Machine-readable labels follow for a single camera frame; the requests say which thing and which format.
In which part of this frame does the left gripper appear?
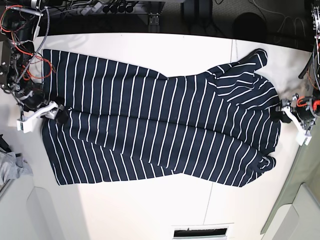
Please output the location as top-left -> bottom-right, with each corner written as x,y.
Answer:
272,94 -> 320,125

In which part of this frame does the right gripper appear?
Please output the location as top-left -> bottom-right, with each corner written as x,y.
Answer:
14,83 -> 69,124

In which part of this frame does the navy white striped t-shirt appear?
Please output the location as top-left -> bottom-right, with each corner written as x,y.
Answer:
41,48 -> 281,187

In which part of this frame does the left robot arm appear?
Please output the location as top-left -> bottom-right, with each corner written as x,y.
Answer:
270,0 -> 320,129

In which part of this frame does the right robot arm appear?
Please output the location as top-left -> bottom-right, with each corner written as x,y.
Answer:
0,0 -> 69,124

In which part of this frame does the grey cloth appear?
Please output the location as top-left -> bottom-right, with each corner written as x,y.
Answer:
0,148 -> 33,187

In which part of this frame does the black office chair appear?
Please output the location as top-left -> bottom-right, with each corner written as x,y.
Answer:
232,12 -> 268,43

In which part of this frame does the aluminium frame post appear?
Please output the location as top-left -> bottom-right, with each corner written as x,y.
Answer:
147,1 -> 165,33

